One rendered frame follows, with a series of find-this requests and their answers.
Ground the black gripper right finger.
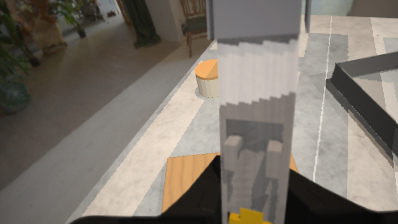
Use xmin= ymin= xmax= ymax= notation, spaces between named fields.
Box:
xmin=284 ymin=168 xmax=398 ymax=224

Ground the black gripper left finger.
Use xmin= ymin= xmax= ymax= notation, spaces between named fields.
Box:
xmin=69 ymin=155 xmax=223 ymax=224

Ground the wooden board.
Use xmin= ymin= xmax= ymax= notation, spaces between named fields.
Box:
xmin=162 ymin=152 xmax=220 ymax=213

